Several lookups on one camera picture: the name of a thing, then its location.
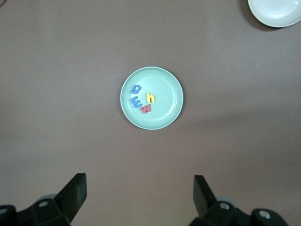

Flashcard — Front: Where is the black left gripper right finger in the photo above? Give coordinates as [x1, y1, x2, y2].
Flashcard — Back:
[188, 175, 288, 226]

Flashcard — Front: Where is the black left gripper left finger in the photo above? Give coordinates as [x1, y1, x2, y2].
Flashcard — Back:
[0, 173, 87, 226]

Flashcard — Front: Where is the blue foam letter m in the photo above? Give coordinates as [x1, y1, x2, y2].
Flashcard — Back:
[130, 95, 143, 109]

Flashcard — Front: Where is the green plate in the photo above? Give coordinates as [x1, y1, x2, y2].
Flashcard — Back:
[120, 66, 184, 130]

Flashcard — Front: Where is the cream white plate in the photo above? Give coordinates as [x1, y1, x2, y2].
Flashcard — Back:
[247, 0, 301, 28]

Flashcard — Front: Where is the brown table mat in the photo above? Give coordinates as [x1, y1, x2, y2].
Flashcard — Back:
[0, 0, 301, 226]

